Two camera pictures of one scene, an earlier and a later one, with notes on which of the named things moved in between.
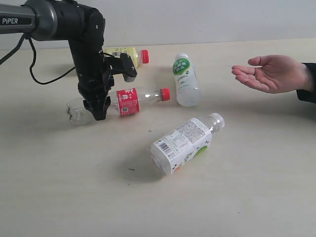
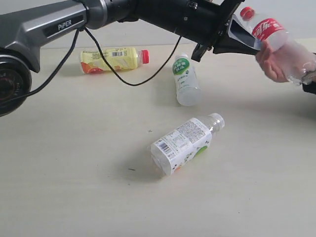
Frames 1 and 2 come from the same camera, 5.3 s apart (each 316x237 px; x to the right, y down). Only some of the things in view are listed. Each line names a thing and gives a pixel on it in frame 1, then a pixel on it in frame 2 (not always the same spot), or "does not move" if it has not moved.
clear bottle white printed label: (189, 141) does not move
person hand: (273, 74) to (287, 63)
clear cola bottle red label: (124, 101) to (301, 59)
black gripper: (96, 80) to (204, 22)
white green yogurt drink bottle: (188, 89) does not move
